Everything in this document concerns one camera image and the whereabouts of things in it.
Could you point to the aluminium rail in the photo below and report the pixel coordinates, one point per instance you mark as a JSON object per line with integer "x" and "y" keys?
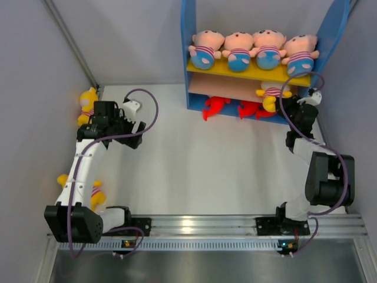
{"x": 327, "y": 226}

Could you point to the yellow duck plush striped shirt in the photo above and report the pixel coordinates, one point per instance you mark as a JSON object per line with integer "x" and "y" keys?
{"x": 270, "y": 91}

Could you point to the metal corner post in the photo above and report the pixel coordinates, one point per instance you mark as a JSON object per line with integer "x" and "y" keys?
{"x": 69, "y": 39}

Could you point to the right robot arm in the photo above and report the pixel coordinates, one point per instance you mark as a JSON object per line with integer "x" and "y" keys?
{"x": 331, "y": 177}

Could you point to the boy doll striped shirt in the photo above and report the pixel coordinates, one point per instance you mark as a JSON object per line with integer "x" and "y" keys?
{"x": 268, "y": 48}

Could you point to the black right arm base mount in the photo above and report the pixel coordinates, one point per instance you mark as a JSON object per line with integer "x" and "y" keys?
{"x": 280, "y": 225}

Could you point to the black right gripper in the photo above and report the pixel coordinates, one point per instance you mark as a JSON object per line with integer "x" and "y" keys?
{"x": 291, "y": 102}

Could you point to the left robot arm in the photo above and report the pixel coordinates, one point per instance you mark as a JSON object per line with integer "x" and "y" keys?
{"x": 71, "y": 218}

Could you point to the perforated grey cable duct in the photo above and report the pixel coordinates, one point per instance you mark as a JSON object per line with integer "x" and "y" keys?
{"x": 175, "y": 244}

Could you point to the blue yellow toy shelf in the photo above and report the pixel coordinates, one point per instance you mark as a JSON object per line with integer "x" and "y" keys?
{"x": 220, "y": 81}

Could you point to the yellow duck plush near rail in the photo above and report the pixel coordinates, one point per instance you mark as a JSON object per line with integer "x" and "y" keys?
{"x": 97, "y": 196}

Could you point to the red shark plush toy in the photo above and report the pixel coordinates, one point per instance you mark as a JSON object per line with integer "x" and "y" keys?
{"x": 213, "y": 106}

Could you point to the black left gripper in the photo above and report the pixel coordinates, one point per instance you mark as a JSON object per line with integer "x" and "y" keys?
{"x": 132, "y": 141}

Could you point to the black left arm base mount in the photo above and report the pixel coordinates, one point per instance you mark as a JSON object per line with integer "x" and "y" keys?
{"x": 138, "y": 225}

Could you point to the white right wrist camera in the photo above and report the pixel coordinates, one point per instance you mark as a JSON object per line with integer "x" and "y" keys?
{"x": 313, "y": 98}

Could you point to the yellow duck plush in corner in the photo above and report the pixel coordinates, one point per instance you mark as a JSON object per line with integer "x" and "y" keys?
{"x": 87, "y": 100}

